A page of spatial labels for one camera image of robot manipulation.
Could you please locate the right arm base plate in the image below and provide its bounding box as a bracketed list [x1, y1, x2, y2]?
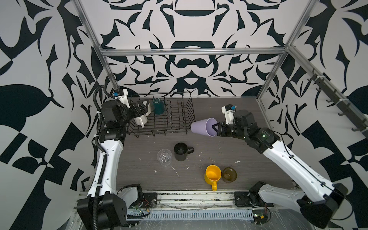
[234, 191, 274, 208]

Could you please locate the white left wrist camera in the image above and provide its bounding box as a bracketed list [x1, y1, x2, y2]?
[113, 89, 130, 108]

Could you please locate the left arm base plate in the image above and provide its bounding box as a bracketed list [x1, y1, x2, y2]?
[137, 192, 158, 209]

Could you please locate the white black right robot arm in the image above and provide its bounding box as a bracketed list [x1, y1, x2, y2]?
[212, 104, 348, 229]

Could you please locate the lilac plastic cup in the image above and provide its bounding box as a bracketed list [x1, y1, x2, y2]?
[191, 118, 218, 137]

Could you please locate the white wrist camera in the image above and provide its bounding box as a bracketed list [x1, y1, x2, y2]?
[221, 104, 236, 125]
[113, 89, 130, 108]

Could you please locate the white mug red inside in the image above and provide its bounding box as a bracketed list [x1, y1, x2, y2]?
[143, 99, 152, 117]

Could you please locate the clear glass cup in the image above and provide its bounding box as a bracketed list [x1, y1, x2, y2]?
[157, 149, 172, 167]

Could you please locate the olive tinted glass cup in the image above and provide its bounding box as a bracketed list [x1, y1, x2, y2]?
[222, 167, 237, 183]

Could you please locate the white slotted cable duct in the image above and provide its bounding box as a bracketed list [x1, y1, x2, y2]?
[127, 209, 254, 221]

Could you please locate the black ceramic mug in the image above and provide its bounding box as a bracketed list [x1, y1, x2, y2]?
[174, 143, 194, 162]

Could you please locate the black wall hook rail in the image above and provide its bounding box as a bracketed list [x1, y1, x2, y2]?
[308, 69, 368, 139]

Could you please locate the black wire dish rack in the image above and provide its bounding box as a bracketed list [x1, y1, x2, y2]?
[127, 90, 196, 138]

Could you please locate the cream white ceramic mug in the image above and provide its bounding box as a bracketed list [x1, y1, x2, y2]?
[134, 115, 148, 128]

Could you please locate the green mug white inside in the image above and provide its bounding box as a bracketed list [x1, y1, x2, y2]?
[153, 98, 165, 115]

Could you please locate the yellow ceramic mug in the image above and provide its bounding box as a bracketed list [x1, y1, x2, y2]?
[204, 165, 222, 192]

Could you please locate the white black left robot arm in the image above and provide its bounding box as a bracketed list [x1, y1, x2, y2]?
[76, 85, 148, 230]

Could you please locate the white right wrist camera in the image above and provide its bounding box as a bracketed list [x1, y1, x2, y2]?
[221, 104, 236, 125]

